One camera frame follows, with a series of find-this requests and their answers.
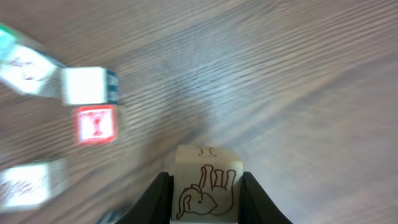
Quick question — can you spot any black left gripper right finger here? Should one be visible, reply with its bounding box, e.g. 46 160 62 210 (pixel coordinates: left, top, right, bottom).
238 172 292 224

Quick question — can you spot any plain wooden block yellow edge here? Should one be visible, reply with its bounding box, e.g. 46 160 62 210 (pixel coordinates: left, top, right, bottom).
60 67 119 105

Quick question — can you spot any wooden block with drawing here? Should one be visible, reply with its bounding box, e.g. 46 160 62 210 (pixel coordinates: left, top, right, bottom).
171 145 243 223

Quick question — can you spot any wooden block beside four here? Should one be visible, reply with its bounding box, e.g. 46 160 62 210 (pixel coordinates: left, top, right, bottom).
1 44 65 98

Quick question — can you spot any wooden block yellow pattern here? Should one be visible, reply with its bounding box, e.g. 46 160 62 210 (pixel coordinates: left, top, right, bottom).
1 159 68 213

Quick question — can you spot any red letter Y block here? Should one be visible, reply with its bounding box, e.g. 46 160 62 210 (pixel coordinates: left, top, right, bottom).
73 105 118 146

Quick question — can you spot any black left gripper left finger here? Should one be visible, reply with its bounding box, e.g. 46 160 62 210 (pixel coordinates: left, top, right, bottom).
116 172 174 224

